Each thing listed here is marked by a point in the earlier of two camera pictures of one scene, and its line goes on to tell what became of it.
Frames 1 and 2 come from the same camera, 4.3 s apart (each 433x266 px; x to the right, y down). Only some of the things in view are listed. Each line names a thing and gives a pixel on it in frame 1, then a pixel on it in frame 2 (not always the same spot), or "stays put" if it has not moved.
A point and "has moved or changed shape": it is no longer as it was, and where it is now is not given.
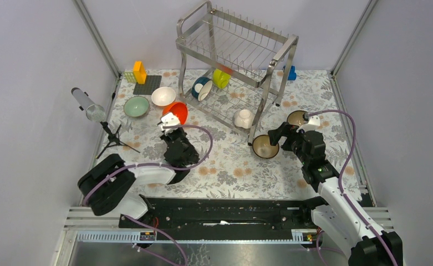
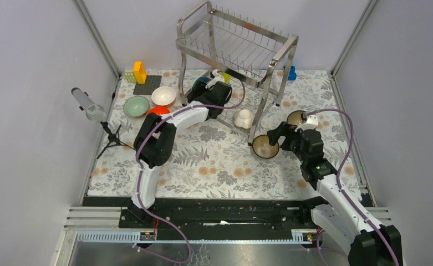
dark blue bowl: [202, 87] stays put
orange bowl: [179, 109] has moved or changed shape
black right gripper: [285, 129] stays put
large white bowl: [296, 118] stays put
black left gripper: [166, 138] → [191, 96]
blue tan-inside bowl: [296, 118] stays put
